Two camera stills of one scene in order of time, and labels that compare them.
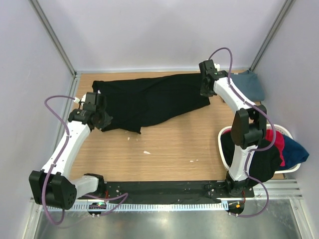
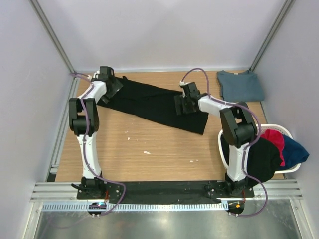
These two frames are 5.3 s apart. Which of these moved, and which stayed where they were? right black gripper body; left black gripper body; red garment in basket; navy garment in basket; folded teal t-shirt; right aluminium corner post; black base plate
Moved: right black gripper body; left black gripper body
Stayed: right aluminium corner post; navy garment in basket; red garment in basket; folded teal t-shirt; black base plate
